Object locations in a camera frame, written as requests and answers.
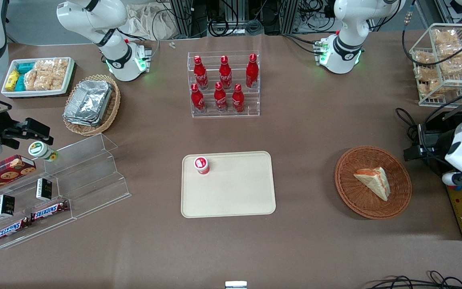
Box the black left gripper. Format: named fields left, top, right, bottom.
left=403, top=120, right=455, bottom=171

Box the white rectangular snack tray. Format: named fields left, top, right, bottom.
left=1, top=57, right=75, bottom=98

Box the wrapped triangle sandwich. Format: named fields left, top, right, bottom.
left=353, top=166, right=391, bottom=202

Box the brown wicker round basket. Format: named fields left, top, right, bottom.
left=334, top=145, right=413, bottom=220

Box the light wicker oval basket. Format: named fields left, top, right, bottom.
left=62, top=74, right=122, bottom=136

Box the beige plastic serving tray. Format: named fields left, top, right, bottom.
left=180, top=151, right=277, bottom=219

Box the green lidded yogurt bottle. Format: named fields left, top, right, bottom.
left=28, top=141, right=59, bottom=163

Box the red tartan cookie box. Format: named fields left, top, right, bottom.
left=0, top=155, right=37, bottom=200

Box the yellow snack packet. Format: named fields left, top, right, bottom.
left=5, top=70, right=20, bottom=92

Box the clear rice cracker bag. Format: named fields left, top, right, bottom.
left=24, top=70, right=53, bottom=91
left=412, top=50, right=436, bottom=67
left=438, top=43, right=462, bottom=76
left=34, top=59, right=55, bottom=73
left=414, top=66, right=440, bottom=83
left=432, top=28, right=460, bottom=46
left=52, top=59, right=69, bottom=91
left=425, top=79, right=456, bottom=99

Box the aluminium foil container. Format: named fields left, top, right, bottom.
left=63, top=114, right=104, bottom=128
left=65, top=80, right=113, bottom=122

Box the small black carton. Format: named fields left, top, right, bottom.
left=35, top=178, right=53, bottom=201
left=0, top=194, right=15, bottom=218

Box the Snickers chocolate bar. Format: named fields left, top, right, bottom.
left=0, top=218, right=31, bottom=244
left=30, top=200, right=70, bottom=222

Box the clear acrylic stepped shelf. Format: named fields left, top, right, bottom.
left=0, top=133, right=132, bottom=250

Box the clear acrylic bottle rack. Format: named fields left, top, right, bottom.
left=187, top=51, right=261, bottom=118

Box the white cloth bag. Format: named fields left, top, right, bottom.
left=126, top=2, right=176, bottom=41

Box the red cola bottle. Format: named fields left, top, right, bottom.
left=219, top=55, right=233, bottom=90
left=231, top=83, right=245, bottom=113
left=214, top=81, right=229, bottom=112
left=190, top=83, right=207, bottom=113
left=193, top=55, right=209, bottom=90
left=245, top=53, right=259, bottom=89

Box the red lidded yogurt bottle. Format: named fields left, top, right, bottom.
left=193, top=156, right=210, bottom=175

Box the black looped cable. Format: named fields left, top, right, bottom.
left=395, top=107, right=422, bottom=142

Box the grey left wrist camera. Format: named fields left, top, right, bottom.
left=441, top=171, right=462, bottom=187

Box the white wire basket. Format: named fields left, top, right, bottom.
left=409, top=23, right=462, bottom=108

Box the black hanging cable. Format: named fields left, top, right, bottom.
left=401, top=0, right=462, bottom=67

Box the black cable bundle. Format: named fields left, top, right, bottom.
left=365, top=271, right=462, bottom=289

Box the black arm base cable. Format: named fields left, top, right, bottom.
left=282, top=34, right=324, bottom=55

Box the aluminium profile frame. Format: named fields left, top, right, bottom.
left=170, top=0, right=194, bottom=39

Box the black coiled cable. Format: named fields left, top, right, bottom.
left=209, top=16, right=240, bottom=37

